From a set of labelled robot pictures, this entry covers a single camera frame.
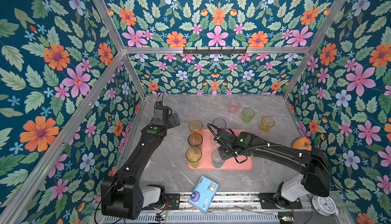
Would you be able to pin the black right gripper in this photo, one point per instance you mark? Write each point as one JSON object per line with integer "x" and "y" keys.
{"x": 223, "y": 157}

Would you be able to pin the blue transparent cup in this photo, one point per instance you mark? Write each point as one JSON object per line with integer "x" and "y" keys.
{"x": 219, "y": 123}

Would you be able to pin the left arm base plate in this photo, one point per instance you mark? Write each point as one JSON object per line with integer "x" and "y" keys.
{"x": 171, "y": 202}

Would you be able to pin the black hook rail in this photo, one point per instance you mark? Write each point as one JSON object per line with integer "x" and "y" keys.
{"x": 214, "y": 50}

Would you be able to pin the amber short cup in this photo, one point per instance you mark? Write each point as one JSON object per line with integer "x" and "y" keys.
{"x": 267, "y": 123}

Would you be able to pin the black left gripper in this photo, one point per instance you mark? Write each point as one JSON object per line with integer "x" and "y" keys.
{"x": 172, "y": 122}

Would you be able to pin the dark grey plastic cup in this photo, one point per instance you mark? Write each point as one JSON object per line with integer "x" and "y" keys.
{"x": 195, "y": 139}

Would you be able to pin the white alarm clock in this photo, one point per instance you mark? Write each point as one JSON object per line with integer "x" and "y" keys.
{"x": 325, "y": 206}

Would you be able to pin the pink transparent cup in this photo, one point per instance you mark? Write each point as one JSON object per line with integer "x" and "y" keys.
{"x": 234, "y": 106}

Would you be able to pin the light green tall cup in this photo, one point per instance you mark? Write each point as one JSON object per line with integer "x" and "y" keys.
{"x": 193, "y": 156}

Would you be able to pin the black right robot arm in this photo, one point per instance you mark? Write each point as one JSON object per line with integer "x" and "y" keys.
{"x": 314, "y": 171}

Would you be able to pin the clear transparent cup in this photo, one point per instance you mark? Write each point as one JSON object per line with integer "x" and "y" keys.
{"x": 214, "y": 141}

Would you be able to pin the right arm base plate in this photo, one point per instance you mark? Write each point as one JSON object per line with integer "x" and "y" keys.
{"x": 269, "y": 201}

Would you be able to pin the green short cup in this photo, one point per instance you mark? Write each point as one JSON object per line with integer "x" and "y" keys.
{"x": 248, "y": 115}

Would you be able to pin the teal frosted cup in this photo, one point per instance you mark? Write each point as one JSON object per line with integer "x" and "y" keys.
{"x": 217, "y": 160}

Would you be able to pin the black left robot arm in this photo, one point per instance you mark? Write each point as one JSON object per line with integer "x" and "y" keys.
{"x": 121, "y": 194}

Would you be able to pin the yellow plastic cup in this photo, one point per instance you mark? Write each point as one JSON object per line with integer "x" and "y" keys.
{"x": 195, "y": 126}

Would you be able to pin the orange fish plush toy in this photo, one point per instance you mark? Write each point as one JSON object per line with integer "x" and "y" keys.
{"x": 302, "y": 144}

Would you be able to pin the blue tissue pack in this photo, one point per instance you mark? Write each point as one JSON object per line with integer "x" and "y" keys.
{"x": 203, "y": 194}

